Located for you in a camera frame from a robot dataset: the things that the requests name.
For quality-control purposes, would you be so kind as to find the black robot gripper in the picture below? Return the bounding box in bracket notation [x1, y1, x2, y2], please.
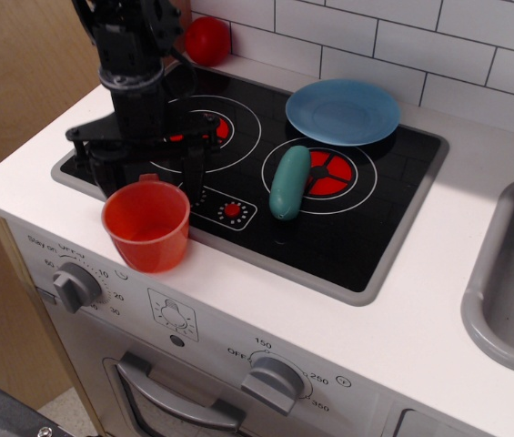
[66, 87, 219, 204]

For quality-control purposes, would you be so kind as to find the orange plastic cup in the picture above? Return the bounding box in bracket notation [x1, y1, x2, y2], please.
[101, 173, 191, 273]

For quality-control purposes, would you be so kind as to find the blue plastic plate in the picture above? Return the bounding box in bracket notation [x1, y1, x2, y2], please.
[286, 79, 400, 147]

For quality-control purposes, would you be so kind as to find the red toy tomato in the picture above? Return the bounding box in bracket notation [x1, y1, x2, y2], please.
[185, 16, 231, 66]

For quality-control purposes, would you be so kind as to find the teal toy cucumber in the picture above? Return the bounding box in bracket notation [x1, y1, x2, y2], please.
[268, 145, 311, 221]

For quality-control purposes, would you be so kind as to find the grey timer knob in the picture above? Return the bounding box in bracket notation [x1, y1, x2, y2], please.
[53, 262, 102, 314]

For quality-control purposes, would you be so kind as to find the black toy stove top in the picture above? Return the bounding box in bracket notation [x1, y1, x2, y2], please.
[53, 66, 448, 306]

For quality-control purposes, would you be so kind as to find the grey oven temperature knob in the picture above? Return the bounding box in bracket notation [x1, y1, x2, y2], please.
[240, 354, 306, 416]

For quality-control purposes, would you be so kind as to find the black equipment base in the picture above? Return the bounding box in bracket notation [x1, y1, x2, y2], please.
[0, 390, 71, 437]

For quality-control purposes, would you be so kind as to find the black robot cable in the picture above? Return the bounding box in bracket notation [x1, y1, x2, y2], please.
[165, 45, 199, 99]

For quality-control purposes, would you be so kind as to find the grey oven door handle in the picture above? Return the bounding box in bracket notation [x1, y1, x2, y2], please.
[116, 353, 247, 432]

